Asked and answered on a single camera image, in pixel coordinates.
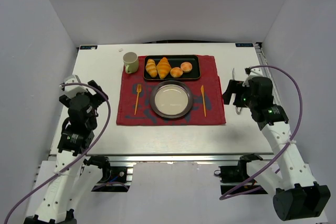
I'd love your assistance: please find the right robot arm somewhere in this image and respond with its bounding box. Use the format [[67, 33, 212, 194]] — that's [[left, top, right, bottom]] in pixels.
[[223, 77, 331, 221]]

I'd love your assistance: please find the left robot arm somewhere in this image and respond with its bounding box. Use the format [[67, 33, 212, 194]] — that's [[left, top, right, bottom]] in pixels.
[[24, 75, 111, 223]]

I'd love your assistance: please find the orange plastic knife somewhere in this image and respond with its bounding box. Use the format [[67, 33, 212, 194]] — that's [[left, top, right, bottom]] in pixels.
[[201, 85, 206, 117]]

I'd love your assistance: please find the pale green mug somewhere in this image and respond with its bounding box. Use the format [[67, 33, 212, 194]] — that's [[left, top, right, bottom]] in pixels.
[[123, 52, 139, 74]]

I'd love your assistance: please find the orange plastic fork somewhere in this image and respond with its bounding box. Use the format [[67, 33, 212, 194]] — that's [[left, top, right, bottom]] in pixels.
[[134, 83, 142, 115]]

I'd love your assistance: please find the red patterned placemat cloth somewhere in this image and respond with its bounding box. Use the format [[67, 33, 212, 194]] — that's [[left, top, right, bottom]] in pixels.
[[116, 55, 226, 126]]

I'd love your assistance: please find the round bun right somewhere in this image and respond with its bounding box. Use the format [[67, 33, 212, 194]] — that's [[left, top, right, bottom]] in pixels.
[[180, 62, 193, 73]]

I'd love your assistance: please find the round bun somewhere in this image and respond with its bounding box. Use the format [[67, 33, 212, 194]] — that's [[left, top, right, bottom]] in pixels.
[[180, 62, 193, 73], [170, 67, 183, 78]]

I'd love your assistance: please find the round bun left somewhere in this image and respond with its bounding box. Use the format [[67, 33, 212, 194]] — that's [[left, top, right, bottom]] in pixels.
[[170, 67, 183, 78]]

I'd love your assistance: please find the small croissant left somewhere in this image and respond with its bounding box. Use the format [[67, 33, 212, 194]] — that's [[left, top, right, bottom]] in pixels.
[[145, 59, 158, 78]]

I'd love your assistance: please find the grey rimmed white plate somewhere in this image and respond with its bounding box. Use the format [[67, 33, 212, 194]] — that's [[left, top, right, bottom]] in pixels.
[[149, 80, 194, 119]]

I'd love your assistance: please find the black rectangular tray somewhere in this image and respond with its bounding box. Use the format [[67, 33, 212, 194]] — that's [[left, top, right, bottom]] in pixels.
[[143, 55, 201, 81]]

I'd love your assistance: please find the large croissant centre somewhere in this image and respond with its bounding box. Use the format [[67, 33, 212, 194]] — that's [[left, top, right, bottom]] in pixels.
[[156, 57, 172, 79]]

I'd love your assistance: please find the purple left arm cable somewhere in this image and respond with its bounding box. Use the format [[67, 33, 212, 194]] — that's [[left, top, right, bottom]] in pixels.
[[4, 82, 111, 224]]

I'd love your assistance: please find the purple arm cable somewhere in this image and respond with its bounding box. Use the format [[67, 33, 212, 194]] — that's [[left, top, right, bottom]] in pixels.
[[4, 82, 111, 224], [219, 65, 303, 200]]

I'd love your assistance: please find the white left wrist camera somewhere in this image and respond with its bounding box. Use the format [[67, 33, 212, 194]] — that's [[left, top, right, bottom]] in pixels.
[[59, 74, 87, 99]]

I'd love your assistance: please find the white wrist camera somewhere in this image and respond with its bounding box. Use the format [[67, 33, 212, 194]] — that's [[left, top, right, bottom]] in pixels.
[[242, 67, 264, 87], [59, 74, 87, 99]]

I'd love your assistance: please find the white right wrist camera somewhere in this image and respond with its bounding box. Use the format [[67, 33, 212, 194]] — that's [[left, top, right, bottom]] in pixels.
[[242, 67, 264, 87]]

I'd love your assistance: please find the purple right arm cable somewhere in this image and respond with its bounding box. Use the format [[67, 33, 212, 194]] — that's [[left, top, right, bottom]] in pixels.
[[219, 65, 303, 200]]

